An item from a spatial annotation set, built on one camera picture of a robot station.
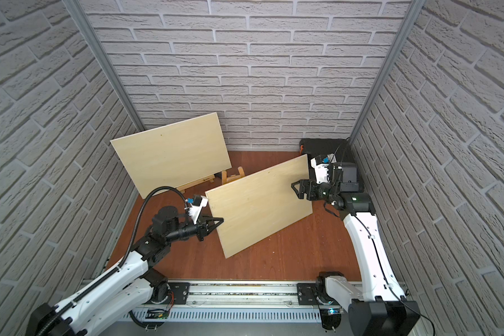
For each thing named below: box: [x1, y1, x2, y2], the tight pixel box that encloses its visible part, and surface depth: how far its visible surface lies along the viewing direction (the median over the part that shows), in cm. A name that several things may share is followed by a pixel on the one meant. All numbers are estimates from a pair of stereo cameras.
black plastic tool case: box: [298, 137, 353, 169], surface depth 116 cm
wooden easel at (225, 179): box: [221, 165, 245, 185], surface depth 83 cm
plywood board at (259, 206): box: [205, 154, 313, 259], surface depth 79 cm
